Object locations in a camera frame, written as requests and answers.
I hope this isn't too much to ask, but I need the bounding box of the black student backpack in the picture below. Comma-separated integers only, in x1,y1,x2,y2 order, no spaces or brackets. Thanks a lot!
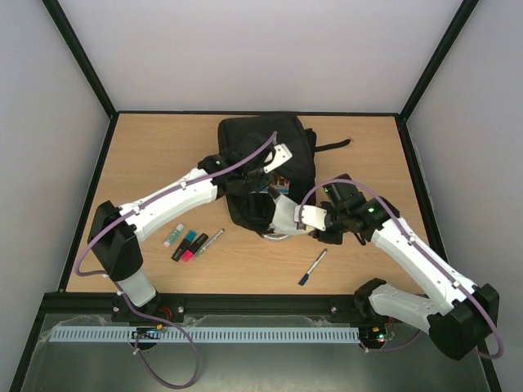
217,114,351,238

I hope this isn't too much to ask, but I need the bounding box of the dog picture book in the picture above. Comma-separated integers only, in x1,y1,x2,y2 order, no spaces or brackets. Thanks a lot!
260,173,290,195

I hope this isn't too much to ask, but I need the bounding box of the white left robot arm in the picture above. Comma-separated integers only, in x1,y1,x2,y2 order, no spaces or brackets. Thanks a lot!
87,134,293,307

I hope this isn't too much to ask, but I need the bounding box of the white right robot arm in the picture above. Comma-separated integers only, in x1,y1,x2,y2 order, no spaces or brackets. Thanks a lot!
313,175,504,360

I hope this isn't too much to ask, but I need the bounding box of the grey white pen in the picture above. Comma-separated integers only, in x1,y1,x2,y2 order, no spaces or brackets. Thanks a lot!
194,228,226,257

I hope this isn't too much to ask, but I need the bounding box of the blue capped white pen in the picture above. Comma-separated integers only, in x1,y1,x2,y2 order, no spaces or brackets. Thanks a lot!
298,249,328,286

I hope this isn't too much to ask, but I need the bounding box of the black marker pen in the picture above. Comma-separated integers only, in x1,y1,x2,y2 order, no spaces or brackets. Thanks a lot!
171,233,208,261

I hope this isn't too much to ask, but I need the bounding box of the blue highlighter marker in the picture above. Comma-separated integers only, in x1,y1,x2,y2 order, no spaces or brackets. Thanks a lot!
177,230,197,253

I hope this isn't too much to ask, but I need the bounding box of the white green glue stick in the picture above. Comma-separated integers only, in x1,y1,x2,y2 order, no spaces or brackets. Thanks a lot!
163,224,184,247

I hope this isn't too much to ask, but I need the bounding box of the pink highlighter marker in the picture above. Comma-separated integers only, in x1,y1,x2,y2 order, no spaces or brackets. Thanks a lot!
181,250,194,262

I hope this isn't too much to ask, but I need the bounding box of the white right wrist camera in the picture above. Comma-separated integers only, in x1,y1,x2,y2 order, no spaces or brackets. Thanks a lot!
294,205,327,231

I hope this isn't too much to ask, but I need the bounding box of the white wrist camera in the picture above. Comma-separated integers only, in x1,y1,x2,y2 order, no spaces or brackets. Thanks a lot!
294,205,327,231
263,143,293,173

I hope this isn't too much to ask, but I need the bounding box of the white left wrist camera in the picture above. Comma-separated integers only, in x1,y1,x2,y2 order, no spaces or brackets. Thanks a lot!
263,143,293,173

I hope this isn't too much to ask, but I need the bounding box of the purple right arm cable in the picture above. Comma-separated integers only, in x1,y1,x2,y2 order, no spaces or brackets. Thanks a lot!
297,177,505,360

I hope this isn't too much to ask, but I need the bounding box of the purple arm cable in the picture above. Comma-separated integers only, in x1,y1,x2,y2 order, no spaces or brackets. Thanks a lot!
76,130,279,388
297,177,505,360

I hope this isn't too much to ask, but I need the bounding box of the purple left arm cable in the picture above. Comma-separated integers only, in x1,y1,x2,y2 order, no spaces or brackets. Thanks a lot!
76,130,279,388

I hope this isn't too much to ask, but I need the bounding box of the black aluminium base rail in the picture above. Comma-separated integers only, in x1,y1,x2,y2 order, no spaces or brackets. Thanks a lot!
38,292,389,326

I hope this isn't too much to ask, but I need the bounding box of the light blue slotted cable duct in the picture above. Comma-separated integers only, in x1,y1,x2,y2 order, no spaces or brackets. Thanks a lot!
49,326,360,344

